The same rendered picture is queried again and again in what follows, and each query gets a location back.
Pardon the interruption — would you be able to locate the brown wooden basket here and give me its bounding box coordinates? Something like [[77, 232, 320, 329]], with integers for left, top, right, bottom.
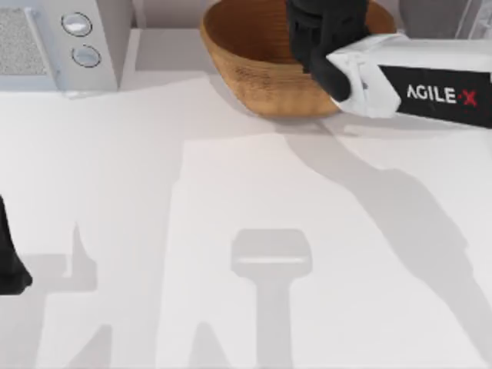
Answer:
[[199, 0, 397, 118]]

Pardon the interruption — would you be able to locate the grey cabinet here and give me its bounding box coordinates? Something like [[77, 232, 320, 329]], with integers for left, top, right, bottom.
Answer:
[[398, 0, 492, 40]]

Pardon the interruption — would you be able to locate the pale microwave oven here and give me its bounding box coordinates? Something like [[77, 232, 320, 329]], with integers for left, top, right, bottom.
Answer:
[[0, 0, 135, 100]]

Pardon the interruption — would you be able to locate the round microwave knob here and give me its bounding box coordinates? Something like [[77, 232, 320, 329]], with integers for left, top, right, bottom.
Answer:
[[60, 11, 94, 38], [71, 43, 103, 68]]

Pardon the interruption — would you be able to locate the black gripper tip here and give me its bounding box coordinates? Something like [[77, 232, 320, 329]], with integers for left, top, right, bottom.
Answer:
[[0, 194, 33, 298]]

